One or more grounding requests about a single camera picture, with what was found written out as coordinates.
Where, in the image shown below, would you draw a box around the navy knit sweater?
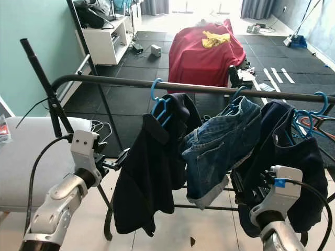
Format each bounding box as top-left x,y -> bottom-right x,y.
233,100 -> 329,233

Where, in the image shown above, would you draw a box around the blue plastic hanger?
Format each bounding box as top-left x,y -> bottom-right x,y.
291,92 -> 335,139
228,86 -> 248,116
150,77 -> 172,128

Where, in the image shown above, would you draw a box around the black hooded garment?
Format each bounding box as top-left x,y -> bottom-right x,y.
113,93 -> 202,237

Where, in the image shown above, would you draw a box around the blue denim shorts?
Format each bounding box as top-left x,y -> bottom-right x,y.
181,97 -> 262,210

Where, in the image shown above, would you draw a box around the clear plastic bottle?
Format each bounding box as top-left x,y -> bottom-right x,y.
0,118 -> 12,143

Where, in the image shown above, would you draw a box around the black metal clothes rack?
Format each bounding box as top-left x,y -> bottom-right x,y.
20,0 -> 335,242

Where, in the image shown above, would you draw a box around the white low cabinet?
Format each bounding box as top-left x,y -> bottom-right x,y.
84,16 -> 134,66

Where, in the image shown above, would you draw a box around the black machine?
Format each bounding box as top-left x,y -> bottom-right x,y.
228,64 -> 254,87

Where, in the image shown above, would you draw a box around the red blanket cover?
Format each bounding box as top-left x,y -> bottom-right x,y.
169,19 -> 248,95

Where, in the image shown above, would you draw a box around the black bag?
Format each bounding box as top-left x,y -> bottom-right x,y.
73,0 -> 120,29

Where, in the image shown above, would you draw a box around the yellow cloth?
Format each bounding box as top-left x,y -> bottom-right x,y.
203,30 -> 232,49

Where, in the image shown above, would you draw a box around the blue floor cleaner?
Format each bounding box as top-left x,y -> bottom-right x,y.
284,0 -> 322,49

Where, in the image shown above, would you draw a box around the grey curtain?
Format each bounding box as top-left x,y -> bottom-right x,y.
241,0 -> 275,20
139,0 -> 171,15

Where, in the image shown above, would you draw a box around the white floor device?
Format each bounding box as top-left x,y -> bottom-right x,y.
246,24 -> 267,35

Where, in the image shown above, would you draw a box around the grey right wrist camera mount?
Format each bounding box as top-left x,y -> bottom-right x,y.
250,165 -> 304,226

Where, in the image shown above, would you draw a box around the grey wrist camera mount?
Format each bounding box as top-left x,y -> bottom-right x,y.
71,129 -> 101,170
250,165 -> 304,226

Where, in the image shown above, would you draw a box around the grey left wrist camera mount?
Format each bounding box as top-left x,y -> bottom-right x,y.
71,129 -> 101,170

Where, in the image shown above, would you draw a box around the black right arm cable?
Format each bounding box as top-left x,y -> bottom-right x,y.
267,177 -> 334,251

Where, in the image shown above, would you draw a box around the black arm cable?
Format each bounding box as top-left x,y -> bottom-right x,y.
25,135 -> 74,236
267,177 -> 334,251

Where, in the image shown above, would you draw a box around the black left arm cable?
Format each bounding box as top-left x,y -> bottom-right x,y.
25,135 -> 74,236

